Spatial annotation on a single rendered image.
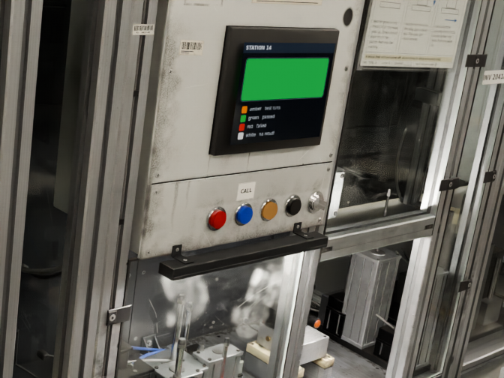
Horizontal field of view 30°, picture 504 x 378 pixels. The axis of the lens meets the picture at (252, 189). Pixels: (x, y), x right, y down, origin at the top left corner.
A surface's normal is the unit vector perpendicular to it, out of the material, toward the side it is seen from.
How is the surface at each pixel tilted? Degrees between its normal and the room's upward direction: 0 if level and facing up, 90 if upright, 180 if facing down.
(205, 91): 90
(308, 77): 90
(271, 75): 90
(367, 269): 90
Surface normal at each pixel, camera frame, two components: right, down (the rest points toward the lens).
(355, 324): -0.70, 0.11
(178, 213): 0.69, 0.30
